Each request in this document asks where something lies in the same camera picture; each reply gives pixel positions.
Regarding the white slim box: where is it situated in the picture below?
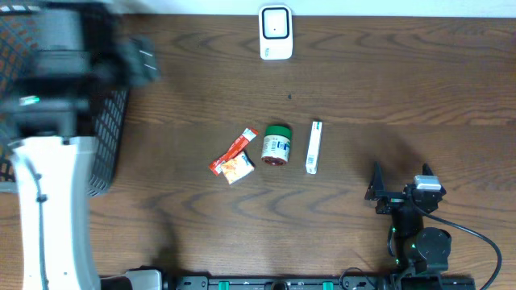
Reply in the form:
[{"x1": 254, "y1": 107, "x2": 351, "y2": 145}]
[{"x1": 305, "y1": 122, "x2": 323, "y2": 175}]

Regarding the green lid jar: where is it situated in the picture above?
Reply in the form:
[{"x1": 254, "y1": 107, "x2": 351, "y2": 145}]
[{"x1": 261, "y1": 125, "x2": 292, "y2": 166}]

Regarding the red stick sachet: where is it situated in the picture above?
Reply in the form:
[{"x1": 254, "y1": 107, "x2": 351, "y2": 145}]
[{"x1": 209, "y1": 127, "x2": 259, "y2": 176}]

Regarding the orange tissue pack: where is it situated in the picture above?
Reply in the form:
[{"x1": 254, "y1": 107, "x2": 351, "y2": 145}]
[{"x1": 221, "y1": 151, "x2": 255, "y2": 184}]

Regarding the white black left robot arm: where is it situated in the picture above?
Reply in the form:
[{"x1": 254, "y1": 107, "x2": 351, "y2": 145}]
[{"x1": 1, "y1": 1, "x2": 168, "y2": 289}]

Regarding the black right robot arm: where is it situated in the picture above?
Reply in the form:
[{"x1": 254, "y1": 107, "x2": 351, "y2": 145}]
[{"x1": 364, "y1": 163, "x2": 452, "y2": 276}]

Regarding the grey plastic mesh basket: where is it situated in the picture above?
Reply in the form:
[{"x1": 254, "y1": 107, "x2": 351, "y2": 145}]
[{"x1": 1, "y1": 1, "x2": 130, "y2": 196}]

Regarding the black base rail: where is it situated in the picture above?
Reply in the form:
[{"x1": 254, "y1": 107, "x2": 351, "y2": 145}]
[{"x1": 100, "y1": 267, "x2": 476, "y2": 290}]

